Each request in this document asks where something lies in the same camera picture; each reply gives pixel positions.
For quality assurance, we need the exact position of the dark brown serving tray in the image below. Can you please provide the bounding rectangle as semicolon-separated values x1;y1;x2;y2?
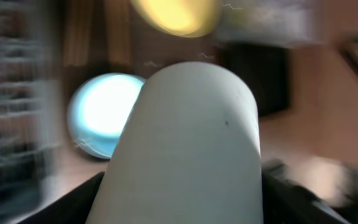
54;0;216;101

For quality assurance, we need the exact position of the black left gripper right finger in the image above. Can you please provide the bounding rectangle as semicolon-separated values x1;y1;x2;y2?
262;171;348;224

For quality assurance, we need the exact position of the white cup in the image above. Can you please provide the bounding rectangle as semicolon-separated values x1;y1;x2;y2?
86;62;264;224

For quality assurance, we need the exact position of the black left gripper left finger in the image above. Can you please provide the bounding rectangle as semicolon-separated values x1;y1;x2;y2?
19;172;105;224

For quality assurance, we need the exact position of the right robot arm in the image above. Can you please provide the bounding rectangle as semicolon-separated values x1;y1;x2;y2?
262;159;358;224

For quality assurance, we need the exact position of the wooden chopstick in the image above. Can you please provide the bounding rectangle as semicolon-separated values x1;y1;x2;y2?
104;0;132;67
63;0;94;67

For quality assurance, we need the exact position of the black waste bin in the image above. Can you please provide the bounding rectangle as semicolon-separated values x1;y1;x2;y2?
219;42;290;117

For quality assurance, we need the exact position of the yellow round plate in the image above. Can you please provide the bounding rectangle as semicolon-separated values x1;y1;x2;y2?
131;0;222;38

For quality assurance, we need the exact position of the grey plastic dish rack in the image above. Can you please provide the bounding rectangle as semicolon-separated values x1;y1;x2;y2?
0;1;53;223

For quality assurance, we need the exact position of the blue bowl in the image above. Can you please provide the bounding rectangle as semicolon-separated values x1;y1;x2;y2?
67;73;145;160

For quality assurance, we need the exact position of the clear plastic waste bin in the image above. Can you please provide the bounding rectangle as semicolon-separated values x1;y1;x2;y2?
214;0;321;47

